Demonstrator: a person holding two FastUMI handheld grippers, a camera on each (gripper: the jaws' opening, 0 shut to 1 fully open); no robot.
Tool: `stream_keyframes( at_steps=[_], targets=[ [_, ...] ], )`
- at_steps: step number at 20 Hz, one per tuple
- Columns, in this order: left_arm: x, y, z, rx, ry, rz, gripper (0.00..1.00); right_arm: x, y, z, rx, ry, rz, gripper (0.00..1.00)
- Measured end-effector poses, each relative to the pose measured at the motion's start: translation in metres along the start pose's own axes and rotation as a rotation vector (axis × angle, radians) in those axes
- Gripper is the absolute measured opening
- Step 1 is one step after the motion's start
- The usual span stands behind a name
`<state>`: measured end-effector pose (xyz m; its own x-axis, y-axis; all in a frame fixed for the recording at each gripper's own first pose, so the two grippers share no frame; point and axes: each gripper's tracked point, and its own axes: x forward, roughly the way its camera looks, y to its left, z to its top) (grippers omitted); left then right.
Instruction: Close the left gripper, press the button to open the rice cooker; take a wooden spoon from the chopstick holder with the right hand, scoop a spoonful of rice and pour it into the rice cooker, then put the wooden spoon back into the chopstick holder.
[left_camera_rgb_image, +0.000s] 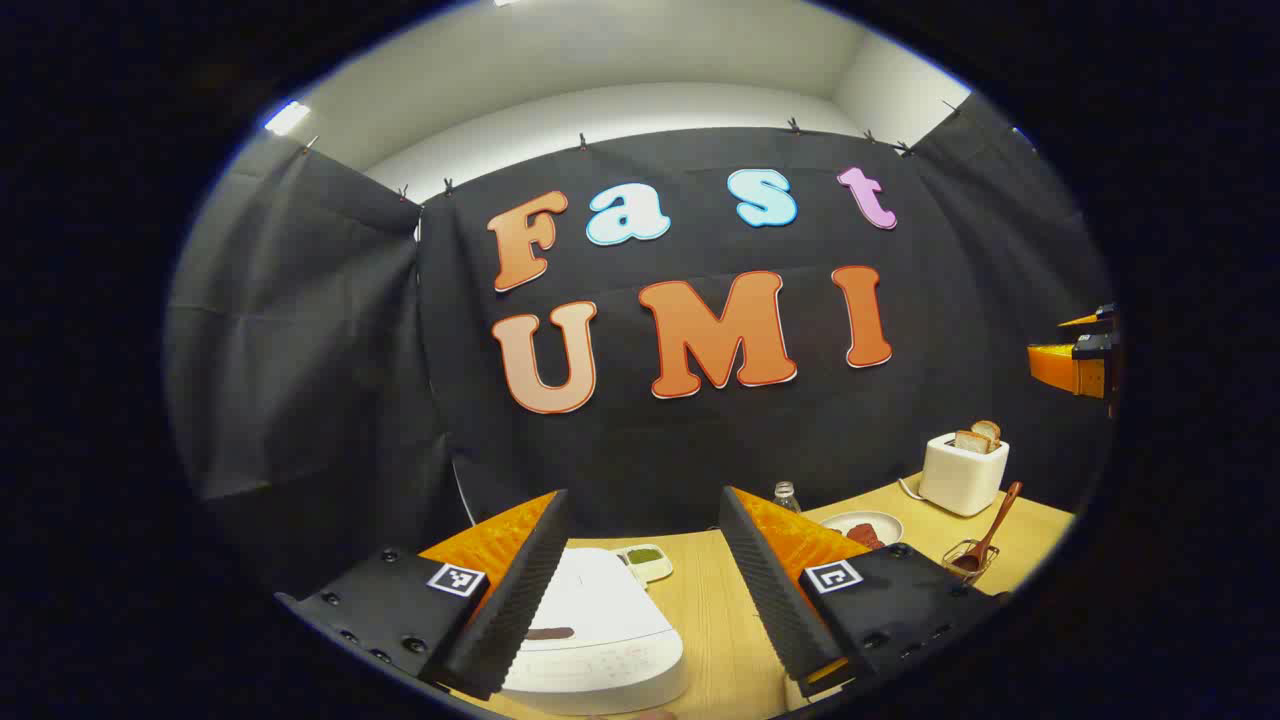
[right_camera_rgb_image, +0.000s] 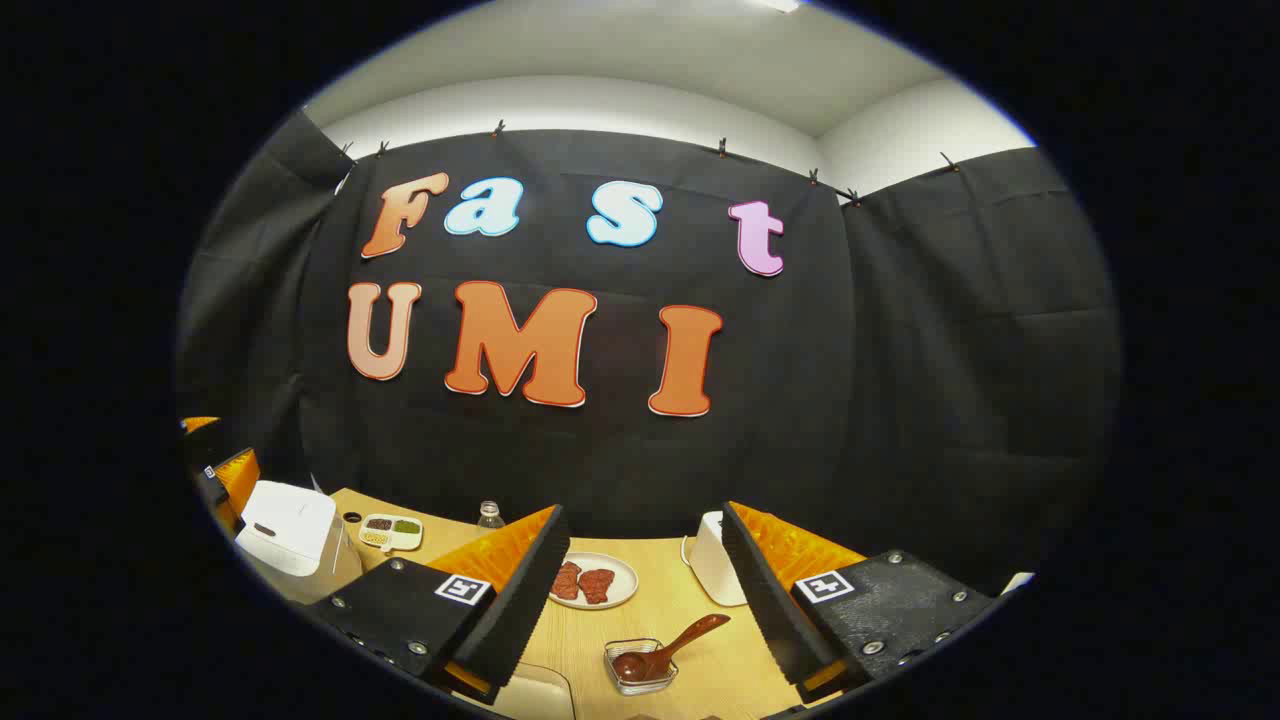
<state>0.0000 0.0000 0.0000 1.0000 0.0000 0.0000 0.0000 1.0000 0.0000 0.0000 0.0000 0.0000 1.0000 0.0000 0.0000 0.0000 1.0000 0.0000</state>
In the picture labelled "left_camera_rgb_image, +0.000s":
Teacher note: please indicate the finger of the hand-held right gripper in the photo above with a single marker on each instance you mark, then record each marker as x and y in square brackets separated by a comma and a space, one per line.
[1085, 321]
[1060, 367]

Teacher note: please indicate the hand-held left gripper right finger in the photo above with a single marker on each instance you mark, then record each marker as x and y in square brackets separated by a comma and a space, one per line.
[765, 585]

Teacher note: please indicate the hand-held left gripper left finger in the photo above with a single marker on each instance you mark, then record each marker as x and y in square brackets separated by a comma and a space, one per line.
[520, 590]

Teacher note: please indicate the white toaster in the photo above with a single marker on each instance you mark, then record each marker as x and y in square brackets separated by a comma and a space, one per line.
[960, 478]

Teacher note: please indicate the white rice cooker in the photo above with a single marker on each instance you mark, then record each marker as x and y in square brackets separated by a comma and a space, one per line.
[600, 600]

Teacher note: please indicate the clear plastic bottle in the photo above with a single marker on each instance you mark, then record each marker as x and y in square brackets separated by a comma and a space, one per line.
[786, 496]

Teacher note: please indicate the small white sauce dish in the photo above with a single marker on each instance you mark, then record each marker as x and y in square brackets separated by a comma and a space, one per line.
[645, 560]

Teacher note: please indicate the black backdrop cloth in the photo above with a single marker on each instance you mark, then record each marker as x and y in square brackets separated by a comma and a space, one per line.
[330, 350]

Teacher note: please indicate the toasted bread slice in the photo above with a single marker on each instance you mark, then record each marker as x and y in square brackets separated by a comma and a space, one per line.
[970, 441]
[989, 430]

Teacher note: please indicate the red meat piece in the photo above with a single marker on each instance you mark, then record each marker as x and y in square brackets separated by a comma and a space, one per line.
[864, 536]

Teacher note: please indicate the brown wooden spoon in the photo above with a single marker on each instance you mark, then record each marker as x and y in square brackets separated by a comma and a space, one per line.
[990, 530]

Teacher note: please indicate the white round plate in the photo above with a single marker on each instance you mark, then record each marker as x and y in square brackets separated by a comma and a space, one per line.
[875, 522]

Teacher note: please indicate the ceiling light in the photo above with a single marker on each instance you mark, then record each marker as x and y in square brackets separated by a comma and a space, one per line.
[287, 117]

